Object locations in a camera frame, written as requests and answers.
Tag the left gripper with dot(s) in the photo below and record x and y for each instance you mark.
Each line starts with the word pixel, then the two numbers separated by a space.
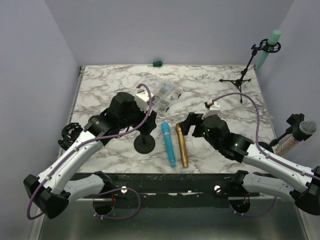
pixel 150 124

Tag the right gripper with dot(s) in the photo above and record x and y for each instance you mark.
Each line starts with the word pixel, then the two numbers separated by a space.
pixel 192 118

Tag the blue microphone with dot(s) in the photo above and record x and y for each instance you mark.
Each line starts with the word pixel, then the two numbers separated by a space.
pixel 166 132

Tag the black blue-microphone desk stand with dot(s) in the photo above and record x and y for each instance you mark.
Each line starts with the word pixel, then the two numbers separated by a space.
pixel 144 143

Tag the black shock mount desk stand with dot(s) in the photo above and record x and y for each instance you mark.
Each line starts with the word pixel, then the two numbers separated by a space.
pixel 69 134

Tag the silver mesh head microphone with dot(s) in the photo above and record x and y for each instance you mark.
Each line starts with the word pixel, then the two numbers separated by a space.
pixel 308 127

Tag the black stand holding silver microphone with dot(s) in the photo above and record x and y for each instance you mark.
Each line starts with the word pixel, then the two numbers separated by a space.
pixel 294 121

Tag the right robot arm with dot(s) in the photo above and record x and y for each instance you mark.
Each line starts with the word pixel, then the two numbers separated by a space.
pixel 298 183

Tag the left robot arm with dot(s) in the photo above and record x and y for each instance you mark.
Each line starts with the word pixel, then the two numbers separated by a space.
pixel 53 189

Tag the gold microphone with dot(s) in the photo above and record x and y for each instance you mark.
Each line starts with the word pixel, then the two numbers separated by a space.
pixel 182 146

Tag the black tripod microphone stand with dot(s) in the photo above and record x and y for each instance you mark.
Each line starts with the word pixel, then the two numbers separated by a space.
pixel 238 82

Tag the mint green microphone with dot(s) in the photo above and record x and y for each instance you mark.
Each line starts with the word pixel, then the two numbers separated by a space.
pixel 269 46

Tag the clear plastic packet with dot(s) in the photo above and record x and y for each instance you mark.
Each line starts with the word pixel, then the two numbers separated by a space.
pixel 165 95

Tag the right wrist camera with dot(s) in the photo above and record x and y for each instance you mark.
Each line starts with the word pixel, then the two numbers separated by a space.
pixel 213 108

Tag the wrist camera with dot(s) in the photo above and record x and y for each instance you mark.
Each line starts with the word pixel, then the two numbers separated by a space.
pixel 213 108
pixel 142 100

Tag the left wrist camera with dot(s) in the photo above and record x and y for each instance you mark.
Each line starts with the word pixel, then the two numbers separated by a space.
pixel 142 100

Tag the green handled screwdriver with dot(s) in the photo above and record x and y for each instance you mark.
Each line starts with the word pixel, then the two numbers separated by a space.
pixel 157 64

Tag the aluminium frame rail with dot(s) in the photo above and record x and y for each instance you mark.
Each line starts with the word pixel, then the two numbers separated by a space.
pixel 280 197

